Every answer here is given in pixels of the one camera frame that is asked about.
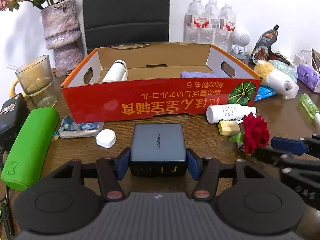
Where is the green hard case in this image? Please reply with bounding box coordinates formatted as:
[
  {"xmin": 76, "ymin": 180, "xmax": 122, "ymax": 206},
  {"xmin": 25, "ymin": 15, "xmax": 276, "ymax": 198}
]
[{"xmin": 1, "ymin": 107, "xmax": 60, "ymax": 191}]

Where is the blue wipes packet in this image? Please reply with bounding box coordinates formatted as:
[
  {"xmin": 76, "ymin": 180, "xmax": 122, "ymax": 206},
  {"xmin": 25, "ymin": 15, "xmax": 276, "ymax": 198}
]
[{"xmin": 254, "ymin": 86, "xmax": 277, "ymax": 102}]

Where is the red cardboard tray box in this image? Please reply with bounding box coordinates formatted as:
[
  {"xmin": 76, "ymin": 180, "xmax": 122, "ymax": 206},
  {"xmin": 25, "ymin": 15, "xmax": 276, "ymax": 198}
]
[{"xmin": 61, "ymin": 43, "xmax": 261, "ymax": 122}]

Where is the black paper bag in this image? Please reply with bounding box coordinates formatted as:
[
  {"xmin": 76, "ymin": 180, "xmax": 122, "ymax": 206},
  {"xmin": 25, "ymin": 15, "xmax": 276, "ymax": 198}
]
[{"xmin": 82, "ymin": 0, "xmax": 170, "ymax": 51}]

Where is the red artificial rose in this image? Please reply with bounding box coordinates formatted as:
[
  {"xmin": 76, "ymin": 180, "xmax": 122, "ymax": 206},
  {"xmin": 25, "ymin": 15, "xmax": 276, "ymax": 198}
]
[{"xmin": 230, "ymin": 113, "xmax": 270, "ymax": 155}]

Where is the purple knit pouch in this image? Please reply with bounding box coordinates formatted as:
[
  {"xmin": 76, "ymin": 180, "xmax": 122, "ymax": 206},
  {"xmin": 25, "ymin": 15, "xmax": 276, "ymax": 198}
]
[{"xmin": 181, "ymin": 71, "xmax": 219, "ymax": 78}]

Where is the white robot figurine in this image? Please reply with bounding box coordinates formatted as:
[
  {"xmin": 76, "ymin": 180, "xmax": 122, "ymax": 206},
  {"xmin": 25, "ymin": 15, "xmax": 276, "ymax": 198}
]
[{"xmin": 231, "ymin": 32, "xmax": 251, "ymax": 60}]

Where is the white handheld device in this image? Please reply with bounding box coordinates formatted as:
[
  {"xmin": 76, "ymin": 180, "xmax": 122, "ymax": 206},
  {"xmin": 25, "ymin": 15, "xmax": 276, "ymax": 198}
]
[{"xmin": 102, "ymin": 60, "xmax": 128, "ymax": 83}]

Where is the black PISEN charger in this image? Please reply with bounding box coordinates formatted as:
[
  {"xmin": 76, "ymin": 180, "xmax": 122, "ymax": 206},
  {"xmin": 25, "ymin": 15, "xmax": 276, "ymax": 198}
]
[{"xmin": 130, "ymin": 123, "xmax": 187, "ymax": 178}]

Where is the yellow mug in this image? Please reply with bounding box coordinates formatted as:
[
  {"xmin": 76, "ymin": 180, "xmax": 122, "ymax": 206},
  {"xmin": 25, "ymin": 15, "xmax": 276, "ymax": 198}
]
[{"xmin": 8, "ymin": 78, "xmax": 28, "ymax": 98}]

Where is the green spray bottle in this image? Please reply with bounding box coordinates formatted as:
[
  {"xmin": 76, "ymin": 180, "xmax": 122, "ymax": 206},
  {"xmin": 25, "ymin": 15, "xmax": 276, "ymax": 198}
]
[{"xmin": 300, "ymin": 93, "xmax": 320, "ymax": 127}]

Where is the yellow white plush toy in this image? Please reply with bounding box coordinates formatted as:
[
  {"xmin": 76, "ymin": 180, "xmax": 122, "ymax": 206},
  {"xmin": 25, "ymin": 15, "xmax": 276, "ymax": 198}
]
[{"xmin": 254, "ymin": 60, "xmax": 299, "ymax": 100}]

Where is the water bottle left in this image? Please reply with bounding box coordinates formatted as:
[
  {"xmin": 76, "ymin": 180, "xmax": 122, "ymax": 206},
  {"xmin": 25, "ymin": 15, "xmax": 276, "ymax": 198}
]
[{"xmin": 184, "ymin": 0, "xmax": 204, "ymax": 43}]

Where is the glass cup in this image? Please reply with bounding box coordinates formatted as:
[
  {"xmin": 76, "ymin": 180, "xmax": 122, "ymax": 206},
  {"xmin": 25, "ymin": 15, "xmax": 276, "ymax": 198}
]
[{"xmin": 15, "ymin": 55, "xmax": 57, "ymax": 108}]

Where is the clear bubble plastic bag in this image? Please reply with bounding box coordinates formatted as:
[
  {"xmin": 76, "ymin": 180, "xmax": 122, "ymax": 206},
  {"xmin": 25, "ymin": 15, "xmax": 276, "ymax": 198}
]
[{"xmin": 268, "ymin": 60, "xmax": 298, "ymax": 83}]

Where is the yellow eraser block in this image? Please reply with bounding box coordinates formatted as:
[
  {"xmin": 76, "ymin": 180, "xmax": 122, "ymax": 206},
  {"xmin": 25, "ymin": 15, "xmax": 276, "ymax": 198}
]
[{"xmin": 218, "ymin": 121, "xmax": 241, "ymax": 136}]

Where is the white small round case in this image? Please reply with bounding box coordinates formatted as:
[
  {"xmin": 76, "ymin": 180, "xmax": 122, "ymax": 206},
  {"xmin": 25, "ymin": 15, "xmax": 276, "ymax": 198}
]
[{"xmin": 96, "ymin": 129, "xmax": 116, "ymax": 149}]

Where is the purple textured vase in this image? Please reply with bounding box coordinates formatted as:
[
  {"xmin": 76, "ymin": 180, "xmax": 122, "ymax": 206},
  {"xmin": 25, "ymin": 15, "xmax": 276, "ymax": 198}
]
[{"xmin": 41, "ymin": 0, "xmax": 83, "ymax": 77}]

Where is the purple tissue pack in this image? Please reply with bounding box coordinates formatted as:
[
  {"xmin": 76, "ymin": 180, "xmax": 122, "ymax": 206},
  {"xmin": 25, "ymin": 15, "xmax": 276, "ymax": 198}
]
[{"xmin": 297, "ymin": 64, "xmax": 320, "ymax": 94}]

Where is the water bottle right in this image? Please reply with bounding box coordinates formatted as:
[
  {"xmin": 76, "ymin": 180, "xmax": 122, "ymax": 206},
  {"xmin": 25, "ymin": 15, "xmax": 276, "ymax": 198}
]
[{"xmin": 215, "ymin": 3, "xmax": 236, "ymax": 52}]

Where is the water bottle middle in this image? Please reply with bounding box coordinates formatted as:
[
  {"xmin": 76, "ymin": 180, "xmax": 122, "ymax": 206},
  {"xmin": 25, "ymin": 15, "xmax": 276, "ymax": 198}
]
[{"xmin": 200, "ymin": 0, "xmax": 220, "ymax": 44}]

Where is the white plastic bottle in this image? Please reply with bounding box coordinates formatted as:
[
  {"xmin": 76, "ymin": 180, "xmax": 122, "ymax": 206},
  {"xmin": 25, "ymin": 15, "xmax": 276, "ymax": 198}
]
[{"xmin": 206, "ymin": 104, "xmax": 257, "ymax": 124}]

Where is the blue white packet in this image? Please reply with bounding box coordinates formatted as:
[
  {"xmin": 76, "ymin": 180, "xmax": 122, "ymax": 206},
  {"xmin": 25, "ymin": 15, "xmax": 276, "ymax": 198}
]
[{"xmin": 53, "ymin": 116, "xmax": 104, "ymax": 140}]

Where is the water bottle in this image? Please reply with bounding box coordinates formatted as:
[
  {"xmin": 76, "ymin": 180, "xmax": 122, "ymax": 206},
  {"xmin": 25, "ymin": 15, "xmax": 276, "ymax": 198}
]
[
  {"xmin": 184, "ymin": 0, "xmax": 204, "ymax": 43},
  {"xmin": 215, "ymin": 3, "xmax": 236, "ymax": 52},
  {"xmin": 200, "ymin": 0, "xmax": 220, "ymax": 44}
]

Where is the black food pouch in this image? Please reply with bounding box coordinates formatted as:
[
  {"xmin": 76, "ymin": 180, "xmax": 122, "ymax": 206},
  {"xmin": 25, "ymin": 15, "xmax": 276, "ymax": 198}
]
[{"xmin": 249, "ymin": 24, "xmax": 279, "ymax": 65}]

